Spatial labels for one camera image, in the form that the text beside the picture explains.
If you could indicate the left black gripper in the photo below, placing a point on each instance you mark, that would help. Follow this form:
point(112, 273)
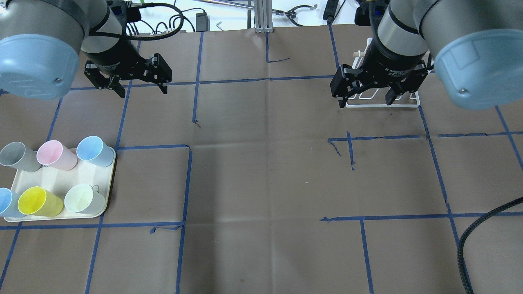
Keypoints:
point(115, 53)

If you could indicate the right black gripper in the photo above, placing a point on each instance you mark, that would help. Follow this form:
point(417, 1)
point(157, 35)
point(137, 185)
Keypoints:
point(393, 61)

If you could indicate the light blue plastic cup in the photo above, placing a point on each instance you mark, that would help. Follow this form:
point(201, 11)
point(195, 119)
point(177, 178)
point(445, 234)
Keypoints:
point(93, 150)

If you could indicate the white plastic cup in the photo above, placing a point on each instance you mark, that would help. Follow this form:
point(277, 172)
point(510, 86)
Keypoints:
point(84, 199)

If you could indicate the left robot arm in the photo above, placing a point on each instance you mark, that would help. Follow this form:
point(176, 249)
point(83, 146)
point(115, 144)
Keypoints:
point(41, 42)

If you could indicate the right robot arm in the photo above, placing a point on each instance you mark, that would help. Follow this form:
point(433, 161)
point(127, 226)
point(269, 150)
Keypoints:
point(476, 46)

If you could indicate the pink plastic cup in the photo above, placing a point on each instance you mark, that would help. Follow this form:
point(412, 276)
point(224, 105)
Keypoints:
point(54, 154)

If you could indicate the grey plastic cup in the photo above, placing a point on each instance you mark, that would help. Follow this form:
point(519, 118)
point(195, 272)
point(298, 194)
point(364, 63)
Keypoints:
point(17, 155)

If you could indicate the yellow plastic cup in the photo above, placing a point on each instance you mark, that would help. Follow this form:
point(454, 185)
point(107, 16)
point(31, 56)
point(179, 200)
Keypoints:
point(37, 201)

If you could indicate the black power adapter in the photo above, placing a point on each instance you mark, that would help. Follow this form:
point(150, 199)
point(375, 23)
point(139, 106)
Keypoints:
point(202, 22)

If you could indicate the grabber reaching tool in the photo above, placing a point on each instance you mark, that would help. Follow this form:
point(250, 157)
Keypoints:
point(291, 14)

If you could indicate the cream plastic tray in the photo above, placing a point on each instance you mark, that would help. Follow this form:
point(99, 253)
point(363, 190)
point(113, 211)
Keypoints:
point(59, 182)

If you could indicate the white wire cup rack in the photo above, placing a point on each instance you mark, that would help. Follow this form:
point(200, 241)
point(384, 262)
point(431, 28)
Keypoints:
point(375, 98)

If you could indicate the aluminium frame post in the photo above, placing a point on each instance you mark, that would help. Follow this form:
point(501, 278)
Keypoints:
point(263, 16)

